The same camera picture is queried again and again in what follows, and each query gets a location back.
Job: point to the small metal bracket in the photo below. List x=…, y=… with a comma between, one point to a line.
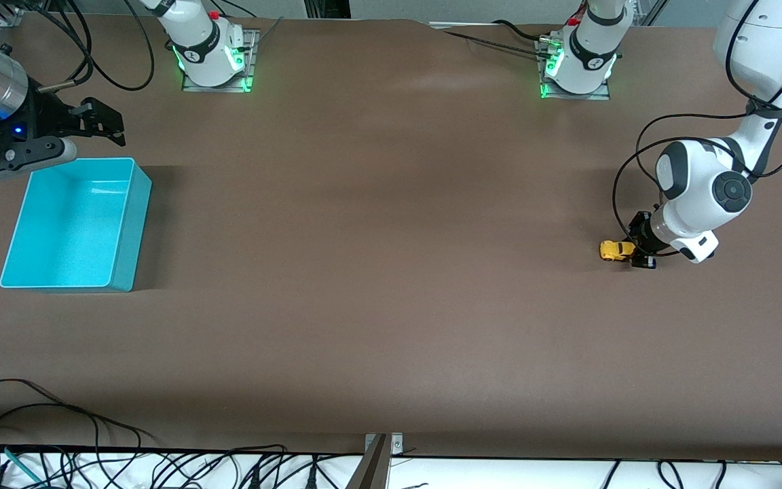
x=396, y=445

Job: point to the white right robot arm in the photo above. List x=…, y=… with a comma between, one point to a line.
x=194, y=41

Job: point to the aluminium frame strut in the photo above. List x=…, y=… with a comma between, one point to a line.
x=652, y=10

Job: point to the aluminium frame piece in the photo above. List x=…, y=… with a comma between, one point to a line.
x=14, y=12

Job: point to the yellow beetle toy car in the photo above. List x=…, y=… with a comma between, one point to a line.
x=613, y=250

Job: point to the teal plastic bin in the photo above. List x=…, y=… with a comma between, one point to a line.
x=72, y=231

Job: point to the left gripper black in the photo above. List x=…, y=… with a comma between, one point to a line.
x=641, y=231

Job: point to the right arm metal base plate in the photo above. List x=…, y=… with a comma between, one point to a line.
x=250, y=51

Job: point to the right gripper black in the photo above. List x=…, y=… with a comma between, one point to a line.
x=46, y=115

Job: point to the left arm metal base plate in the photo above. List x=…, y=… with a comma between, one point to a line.
x=605, y=92

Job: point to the white ledge board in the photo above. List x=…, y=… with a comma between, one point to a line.
x=499, y=475

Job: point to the grey metal bar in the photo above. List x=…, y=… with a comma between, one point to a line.
x=370, y=472

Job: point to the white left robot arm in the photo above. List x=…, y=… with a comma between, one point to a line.
x=696, y=183

